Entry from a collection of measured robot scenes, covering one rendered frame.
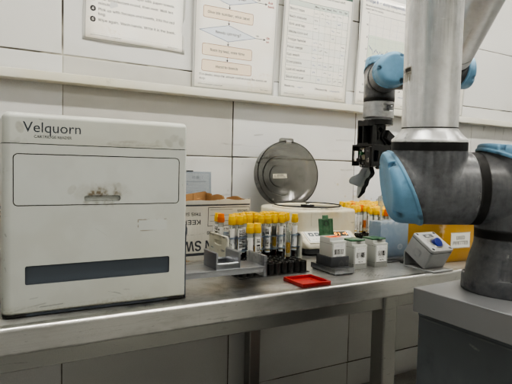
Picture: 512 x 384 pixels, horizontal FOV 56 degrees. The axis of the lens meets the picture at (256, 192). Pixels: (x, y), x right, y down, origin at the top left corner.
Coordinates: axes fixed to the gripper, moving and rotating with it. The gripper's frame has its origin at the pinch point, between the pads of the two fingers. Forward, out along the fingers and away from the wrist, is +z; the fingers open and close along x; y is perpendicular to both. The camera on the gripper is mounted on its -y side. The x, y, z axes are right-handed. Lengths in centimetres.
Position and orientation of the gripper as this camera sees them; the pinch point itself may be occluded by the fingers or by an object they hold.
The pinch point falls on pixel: (381, 200)
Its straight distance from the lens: 125.5
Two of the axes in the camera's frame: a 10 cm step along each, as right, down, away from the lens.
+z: -0.2, 10.0, 0.5
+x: 5.3, 0.6, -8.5
